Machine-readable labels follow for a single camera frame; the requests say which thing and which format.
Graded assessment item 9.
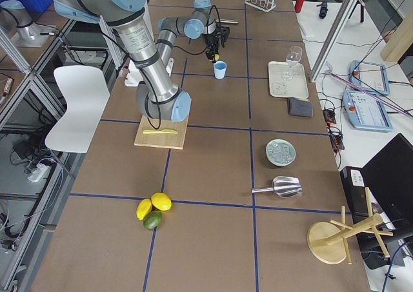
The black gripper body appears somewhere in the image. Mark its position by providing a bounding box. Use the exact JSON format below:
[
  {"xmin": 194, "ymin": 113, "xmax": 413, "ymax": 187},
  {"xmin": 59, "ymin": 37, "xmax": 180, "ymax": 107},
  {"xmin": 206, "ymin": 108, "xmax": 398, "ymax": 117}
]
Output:
[{"xmin": 203, "ymin": 26, "xmax": 221, "ymax": 52}]

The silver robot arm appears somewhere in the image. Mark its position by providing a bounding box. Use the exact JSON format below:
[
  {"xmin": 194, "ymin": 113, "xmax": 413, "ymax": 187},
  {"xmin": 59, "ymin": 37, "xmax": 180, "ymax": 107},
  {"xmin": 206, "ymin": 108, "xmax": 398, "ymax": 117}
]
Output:
[
  {"xmin": 1, "ymin": 0, "xmax": 45, "ymax": 48},
  {"xmin": 54, "ymin": 0, "xmax": 230, "ymax": 122}
]

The light blue cup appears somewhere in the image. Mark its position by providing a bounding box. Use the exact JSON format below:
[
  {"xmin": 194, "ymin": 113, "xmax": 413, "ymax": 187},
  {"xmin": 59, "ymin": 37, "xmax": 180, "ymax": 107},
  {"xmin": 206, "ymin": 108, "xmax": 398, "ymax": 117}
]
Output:
[{"xmin": 214, "ymin": 61, "xmax": 227, "ymax": 79}]

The yellow lemon upper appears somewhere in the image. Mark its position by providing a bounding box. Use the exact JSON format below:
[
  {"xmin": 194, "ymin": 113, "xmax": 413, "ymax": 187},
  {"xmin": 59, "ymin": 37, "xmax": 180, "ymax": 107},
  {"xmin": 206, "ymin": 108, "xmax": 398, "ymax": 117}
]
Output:
[{"xmin": 150, "ymin": 192, "xmax": 172, "ymax": 211}]

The yellow lemon left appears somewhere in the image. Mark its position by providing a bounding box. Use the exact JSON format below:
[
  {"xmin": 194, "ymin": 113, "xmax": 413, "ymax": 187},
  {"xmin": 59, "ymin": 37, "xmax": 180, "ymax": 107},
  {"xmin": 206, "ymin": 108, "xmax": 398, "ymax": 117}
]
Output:
[{"xmin": 136, "ymin": 199, "xmax": 152, "ymax": 220}]

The steel muddler black tip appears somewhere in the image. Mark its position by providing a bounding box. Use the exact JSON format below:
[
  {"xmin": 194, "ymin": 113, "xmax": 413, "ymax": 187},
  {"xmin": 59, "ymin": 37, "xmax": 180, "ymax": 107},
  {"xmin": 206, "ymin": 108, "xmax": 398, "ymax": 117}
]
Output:
[{"xmin": 215, "ymin": 19, "xmax": 239, "ymax": 25}]

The cream serving tray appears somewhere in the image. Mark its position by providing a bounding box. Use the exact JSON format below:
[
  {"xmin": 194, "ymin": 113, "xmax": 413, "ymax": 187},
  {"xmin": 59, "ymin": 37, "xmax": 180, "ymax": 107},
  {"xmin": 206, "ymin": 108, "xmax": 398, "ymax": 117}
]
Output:
[{"xmin": 268, "ymin": 61, "xmax": 309, "ymax": 99}]

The clear wine glass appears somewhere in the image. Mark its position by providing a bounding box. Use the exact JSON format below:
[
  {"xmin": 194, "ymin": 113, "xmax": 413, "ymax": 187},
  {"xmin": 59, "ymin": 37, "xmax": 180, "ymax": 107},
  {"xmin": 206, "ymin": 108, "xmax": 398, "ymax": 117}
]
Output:
[{"xmin": 286, "ymin": 46, "xmax": 303, "ymax": 73}]

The bamboo cutting board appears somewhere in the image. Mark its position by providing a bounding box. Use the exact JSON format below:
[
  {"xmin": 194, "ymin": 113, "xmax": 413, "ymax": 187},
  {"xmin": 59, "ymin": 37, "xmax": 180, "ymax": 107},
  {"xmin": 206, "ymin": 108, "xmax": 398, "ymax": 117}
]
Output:
[{"xmin": 134, "ymin": 115, "xmax": 188, "ymax": 150}]

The yellow plastic knife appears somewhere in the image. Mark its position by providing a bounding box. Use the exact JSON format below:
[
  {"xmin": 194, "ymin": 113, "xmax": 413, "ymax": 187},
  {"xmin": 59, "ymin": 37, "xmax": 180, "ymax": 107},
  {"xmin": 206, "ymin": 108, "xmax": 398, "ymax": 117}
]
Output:
[{"xmin": 142, "ymin": 129, "xmax": 179, "ymax": 135}]

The dark grey folded cloth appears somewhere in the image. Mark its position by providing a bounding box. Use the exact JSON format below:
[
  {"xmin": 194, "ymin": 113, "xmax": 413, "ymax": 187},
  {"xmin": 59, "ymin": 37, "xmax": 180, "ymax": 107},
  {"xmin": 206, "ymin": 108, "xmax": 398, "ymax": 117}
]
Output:
[{"xmin": 287, "ymin": 97, "xmax": 314, "ymax": 117}]

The green bowl of ice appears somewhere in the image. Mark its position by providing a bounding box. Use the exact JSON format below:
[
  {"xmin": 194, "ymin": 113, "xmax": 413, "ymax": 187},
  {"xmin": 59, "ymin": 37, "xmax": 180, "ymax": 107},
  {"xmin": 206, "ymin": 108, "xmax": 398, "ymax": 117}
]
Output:
[{"xmin": 265, "ymin": 139, "xmax": 296, "ymax": 167}]

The white plastic chair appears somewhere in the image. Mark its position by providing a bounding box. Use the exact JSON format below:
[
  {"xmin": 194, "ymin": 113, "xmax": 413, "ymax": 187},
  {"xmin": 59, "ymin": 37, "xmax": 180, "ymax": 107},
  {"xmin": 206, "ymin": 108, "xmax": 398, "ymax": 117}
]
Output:
[{"xmin": 45, "ymin": 65, "xmax": 110, "ymax": 153}]

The steel ice scoop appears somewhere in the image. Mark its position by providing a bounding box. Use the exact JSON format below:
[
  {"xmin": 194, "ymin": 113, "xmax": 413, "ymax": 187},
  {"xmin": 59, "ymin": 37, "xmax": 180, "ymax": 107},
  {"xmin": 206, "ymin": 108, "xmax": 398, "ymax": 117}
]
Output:
[{"xmin": 251, "ymin": 176, "xmax": 303, "ymax": 199}]

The far blue teach pendant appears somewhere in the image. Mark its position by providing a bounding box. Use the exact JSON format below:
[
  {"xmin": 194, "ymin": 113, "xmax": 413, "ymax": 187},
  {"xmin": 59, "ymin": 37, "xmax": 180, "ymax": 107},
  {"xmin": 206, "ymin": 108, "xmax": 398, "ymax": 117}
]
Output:
[{"xmin": 349, "ymin": 60, "xmax": 390, "ymax": 95}]

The blue teach pendant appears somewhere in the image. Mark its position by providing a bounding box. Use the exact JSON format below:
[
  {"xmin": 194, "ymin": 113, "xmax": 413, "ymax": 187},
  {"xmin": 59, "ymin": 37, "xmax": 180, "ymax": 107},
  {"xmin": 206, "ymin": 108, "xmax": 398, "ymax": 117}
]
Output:
[
  {"xmin": 343, "ymin": 90, "xmax": 393, "ymax": 132},
  {"xmin": 349, "ymin": 60, "xmax": 390, "ymax": 95}
]

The near blue teach pendant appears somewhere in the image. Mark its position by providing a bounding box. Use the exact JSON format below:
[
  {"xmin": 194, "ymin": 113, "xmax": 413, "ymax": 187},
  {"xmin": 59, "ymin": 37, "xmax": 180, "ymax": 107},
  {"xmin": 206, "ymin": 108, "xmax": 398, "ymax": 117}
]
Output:
[{"xmin": 343, "ymin": 90, "xmax": 393, "ymax": 132}]

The green lime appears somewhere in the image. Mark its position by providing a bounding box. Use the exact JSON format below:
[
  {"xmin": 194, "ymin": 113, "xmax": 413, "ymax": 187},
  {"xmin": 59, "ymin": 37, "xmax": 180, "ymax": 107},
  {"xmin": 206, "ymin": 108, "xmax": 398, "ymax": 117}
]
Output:
[{"xmin": 143, "ymin": 211, "xmax": 163, "ymax": 230}]

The black laptop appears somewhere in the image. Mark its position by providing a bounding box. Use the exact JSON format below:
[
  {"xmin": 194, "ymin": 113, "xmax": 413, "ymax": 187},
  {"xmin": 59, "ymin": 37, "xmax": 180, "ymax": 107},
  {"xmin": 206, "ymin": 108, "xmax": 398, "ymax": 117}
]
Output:
[{"xmin": 340, "ymin": 133, "xmax": 412, "ymax": 250}]

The wooden mug tree stand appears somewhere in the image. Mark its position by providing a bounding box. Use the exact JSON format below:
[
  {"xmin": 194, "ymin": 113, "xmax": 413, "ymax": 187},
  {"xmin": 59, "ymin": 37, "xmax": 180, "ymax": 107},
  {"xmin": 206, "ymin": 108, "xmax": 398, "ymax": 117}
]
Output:
[{"xmin": 307, "ymin": 187, "xmax": 393, "ymax": 265}]

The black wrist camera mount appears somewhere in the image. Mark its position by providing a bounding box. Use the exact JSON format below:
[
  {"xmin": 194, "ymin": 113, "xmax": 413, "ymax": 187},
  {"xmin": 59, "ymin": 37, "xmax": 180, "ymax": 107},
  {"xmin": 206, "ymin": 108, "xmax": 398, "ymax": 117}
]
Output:
[{"xmin": 216, "ymin": 21, "xmax": 230, "ymax": 48}]

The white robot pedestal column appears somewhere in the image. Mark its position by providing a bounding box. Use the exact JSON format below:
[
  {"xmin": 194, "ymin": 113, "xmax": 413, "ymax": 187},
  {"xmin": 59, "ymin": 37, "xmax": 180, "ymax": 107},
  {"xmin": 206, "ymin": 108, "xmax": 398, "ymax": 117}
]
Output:
[{"xmin": 125, "ymin": 57, "xmax": 174, "ymax": 87}]

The aluminium frame post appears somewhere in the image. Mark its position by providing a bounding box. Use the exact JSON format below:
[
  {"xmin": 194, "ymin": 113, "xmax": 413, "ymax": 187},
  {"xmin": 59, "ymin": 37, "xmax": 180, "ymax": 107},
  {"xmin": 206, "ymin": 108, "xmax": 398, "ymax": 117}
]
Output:
[{"xmin": 309, "ymin": 0, "xmax": 358, "ymax": 83}]

